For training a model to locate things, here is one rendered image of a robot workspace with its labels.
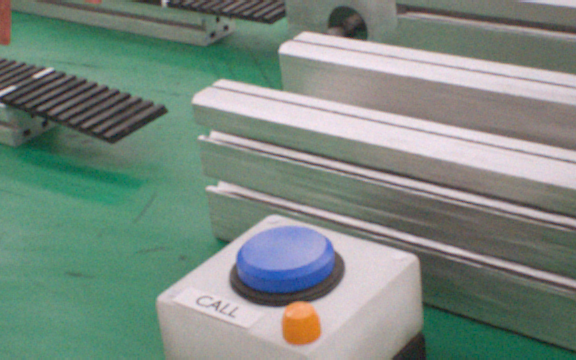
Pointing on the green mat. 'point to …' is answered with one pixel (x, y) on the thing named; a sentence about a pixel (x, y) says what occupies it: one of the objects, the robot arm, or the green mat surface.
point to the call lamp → (300, 324)
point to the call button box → (386, 263)
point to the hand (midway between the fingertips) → (46, 9)
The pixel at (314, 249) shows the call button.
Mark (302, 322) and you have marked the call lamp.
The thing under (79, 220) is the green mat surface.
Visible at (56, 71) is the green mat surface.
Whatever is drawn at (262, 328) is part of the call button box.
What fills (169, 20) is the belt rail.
